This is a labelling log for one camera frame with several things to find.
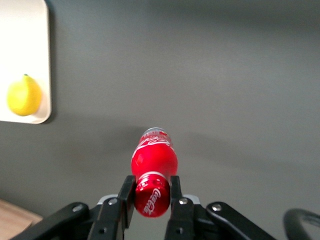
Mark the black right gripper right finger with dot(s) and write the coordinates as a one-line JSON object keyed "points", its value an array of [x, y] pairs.
{"points": [[182, 220]]}

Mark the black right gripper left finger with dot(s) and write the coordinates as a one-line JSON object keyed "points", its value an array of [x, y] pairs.
{"points": [[112, 217]]}

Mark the red coke bottle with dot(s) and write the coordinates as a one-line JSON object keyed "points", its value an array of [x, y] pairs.
{"points": [[155, 162]]}

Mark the white rounded tray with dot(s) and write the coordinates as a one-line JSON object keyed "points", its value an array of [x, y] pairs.
{"points": [[22, 37]]}

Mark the light wooden board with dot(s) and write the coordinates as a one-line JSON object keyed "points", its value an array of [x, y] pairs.
{"points": [[15, 220]]}

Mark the yellow lemon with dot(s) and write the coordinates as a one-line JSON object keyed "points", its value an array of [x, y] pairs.
{"points": [[23, 97]]}

